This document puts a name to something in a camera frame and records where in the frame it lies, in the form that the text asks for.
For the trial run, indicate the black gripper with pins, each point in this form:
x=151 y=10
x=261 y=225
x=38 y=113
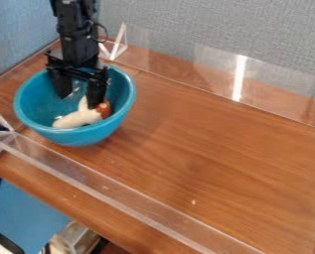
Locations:
x=75 y=62

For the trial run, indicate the toy mushroom brown cap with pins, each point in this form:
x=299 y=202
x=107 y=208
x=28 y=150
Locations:
x=83 y=116

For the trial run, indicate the blue bowl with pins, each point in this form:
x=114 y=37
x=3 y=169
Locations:
x=38 y=107

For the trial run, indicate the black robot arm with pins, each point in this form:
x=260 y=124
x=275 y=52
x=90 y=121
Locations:
x=75 y=17

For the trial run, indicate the clear acrylic front barrier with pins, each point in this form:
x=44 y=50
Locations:
x=149 y=211

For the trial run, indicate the clear acrylic barrier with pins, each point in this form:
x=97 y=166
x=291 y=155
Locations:
x=149 y=211
x=269 y=87

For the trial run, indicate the clear acrylic back barrier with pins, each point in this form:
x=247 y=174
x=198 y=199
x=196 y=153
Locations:
x=269 y=87

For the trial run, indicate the metallic box under table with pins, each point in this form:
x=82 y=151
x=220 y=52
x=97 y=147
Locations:
x=74 y=239

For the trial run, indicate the black device bottom left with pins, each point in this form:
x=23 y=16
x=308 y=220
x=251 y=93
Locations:
x=2 y=243

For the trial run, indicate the clear acrylic corner bracket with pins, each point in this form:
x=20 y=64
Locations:
x=111 y=49

